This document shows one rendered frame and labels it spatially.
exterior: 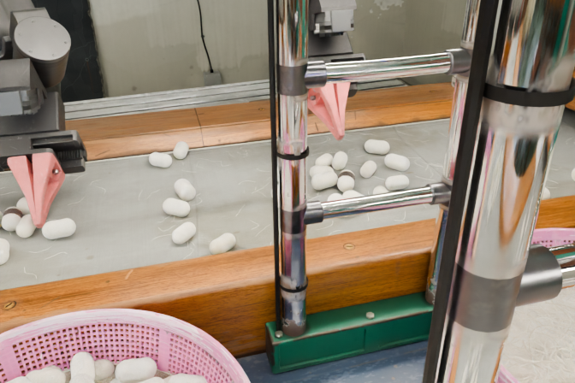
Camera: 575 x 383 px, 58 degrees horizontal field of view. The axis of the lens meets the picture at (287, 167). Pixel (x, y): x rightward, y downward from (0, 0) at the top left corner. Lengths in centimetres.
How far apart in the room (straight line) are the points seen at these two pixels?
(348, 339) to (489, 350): 35
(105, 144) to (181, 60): 194
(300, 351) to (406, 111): 50
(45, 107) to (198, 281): 29
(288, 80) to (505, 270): 24
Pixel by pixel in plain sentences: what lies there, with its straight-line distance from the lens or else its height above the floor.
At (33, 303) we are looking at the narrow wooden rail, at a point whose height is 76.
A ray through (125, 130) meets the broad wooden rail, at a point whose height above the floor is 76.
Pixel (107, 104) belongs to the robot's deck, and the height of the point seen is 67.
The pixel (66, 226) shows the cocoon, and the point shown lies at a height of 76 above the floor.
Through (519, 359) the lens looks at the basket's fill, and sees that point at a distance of 51.
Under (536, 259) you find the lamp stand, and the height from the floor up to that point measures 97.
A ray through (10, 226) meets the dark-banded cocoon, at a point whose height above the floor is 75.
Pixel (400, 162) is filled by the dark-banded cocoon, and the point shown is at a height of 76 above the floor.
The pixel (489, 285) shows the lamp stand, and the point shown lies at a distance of 18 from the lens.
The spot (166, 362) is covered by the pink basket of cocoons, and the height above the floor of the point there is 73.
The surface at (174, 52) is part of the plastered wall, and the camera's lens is 271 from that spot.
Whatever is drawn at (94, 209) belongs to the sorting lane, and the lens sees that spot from 68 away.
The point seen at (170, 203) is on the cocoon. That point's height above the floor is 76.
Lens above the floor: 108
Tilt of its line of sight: 27 degrees down
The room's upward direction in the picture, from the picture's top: 1 degrees counter-clockwise
